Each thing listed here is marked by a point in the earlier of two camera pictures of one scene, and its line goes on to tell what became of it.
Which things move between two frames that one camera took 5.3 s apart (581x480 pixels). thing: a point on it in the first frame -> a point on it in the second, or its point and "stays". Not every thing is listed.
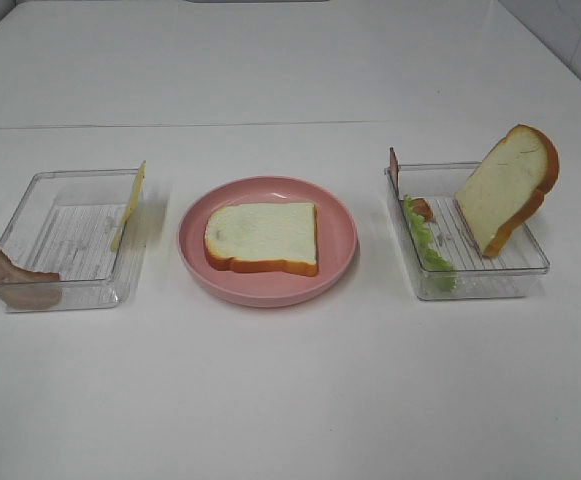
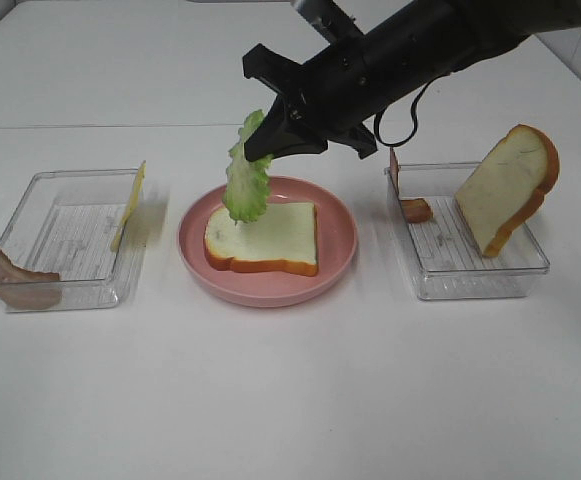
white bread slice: x=263 y=238 stays
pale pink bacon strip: x=15 y=285 stays
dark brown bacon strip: x=420 y=204 stays
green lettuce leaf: x=427 y=249 -> x=247 y=185
